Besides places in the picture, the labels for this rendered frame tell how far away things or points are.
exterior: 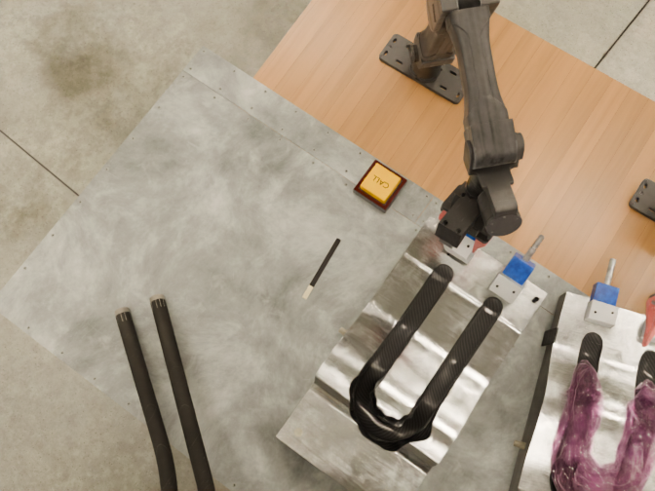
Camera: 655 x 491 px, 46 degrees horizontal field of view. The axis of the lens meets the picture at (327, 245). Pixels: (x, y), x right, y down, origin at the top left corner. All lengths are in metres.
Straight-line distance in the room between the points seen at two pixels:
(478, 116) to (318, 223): 0.49
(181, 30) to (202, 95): 1.05
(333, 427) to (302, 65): 0.76
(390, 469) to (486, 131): 0.63
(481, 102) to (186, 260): 0.69
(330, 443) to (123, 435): 1.06
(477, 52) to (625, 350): 0.64
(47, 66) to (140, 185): 1.20
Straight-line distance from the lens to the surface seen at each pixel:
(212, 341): 1.55
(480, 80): 1.23
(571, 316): 1.54
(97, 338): 1.61
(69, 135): 2.67
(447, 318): 1.46
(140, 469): 2.39
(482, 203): 1.25
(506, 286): 1.44
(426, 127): 1.66
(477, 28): 1.25
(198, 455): 1.43
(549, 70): 1.76
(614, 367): 1.54
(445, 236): 1.28
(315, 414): 1.46
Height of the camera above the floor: 2.31
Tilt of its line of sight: 75 degrees down
